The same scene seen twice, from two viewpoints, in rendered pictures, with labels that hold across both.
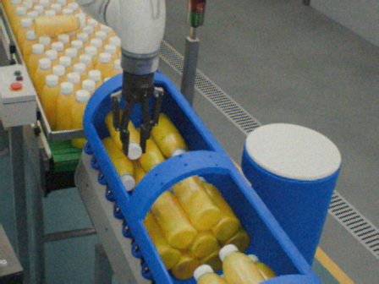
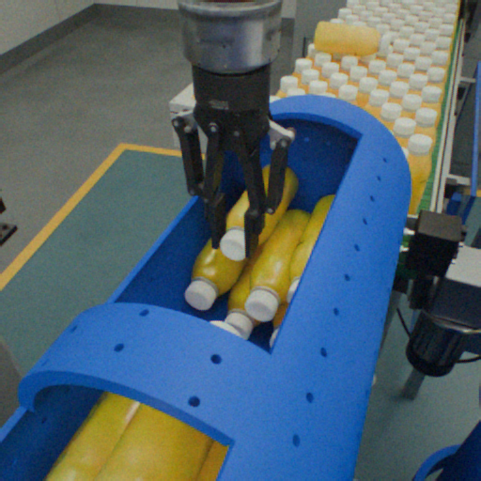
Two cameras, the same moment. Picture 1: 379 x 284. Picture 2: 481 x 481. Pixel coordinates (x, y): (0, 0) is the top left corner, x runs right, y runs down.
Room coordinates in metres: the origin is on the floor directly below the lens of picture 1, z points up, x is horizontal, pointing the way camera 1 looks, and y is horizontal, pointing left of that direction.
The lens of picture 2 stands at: (1.09, -0.26, 1.48)
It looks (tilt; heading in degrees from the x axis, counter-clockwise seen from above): 43 degrees down; 44
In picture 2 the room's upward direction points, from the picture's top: straight up
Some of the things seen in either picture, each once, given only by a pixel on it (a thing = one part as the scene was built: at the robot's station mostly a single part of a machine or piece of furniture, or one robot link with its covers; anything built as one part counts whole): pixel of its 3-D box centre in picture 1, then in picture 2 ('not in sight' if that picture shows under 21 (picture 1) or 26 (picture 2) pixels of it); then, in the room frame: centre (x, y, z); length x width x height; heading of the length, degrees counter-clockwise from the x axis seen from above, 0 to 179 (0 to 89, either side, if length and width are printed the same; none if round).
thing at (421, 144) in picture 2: not in sight; (419, 143); (1.85, 0.01, 1.07); 0.04 x 0.04 x 0.02
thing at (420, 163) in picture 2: not in sight; (407, 183); (1.85, 0.01, 0.98); 0.07 x 0.07 x 0.16
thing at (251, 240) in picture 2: (143, 139); (251, 230); (1.40, 0.01, 1.13); 0.03 x 0.01 x 0.07; 21
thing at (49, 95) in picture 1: (52, 104); not in sight; (1.79, 0.31, 0.98); 0.07 x 0.07 x 0.16
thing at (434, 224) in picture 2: not in sight; (428, 245); (1.75, -0.10, 0.95); 0.10 x 0.07 x 0.10; 112
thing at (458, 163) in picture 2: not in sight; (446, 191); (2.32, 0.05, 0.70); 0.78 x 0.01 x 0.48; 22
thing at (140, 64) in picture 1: (140, 57); (230, 26); (1.39, 0.04, 1.36); 0.09 x 0.09 x 0.06
